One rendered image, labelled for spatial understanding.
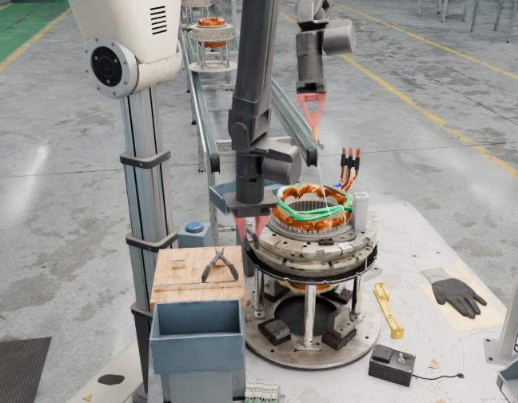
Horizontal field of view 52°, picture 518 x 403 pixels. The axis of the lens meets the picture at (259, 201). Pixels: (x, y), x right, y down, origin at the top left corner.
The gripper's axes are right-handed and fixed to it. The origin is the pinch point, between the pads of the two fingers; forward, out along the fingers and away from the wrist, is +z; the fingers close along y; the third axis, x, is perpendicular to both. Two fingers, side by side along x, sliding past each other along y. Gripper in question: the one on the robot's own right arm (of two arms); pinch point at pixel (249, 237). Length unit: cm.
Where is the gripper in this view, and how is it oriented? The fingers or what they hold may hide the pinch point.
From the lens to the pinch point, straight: 111.5
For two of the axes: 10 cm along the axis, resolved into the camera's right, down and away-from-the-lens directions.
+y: 9.8, -0.8, 2.0
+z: -0.2, 8.9, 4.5
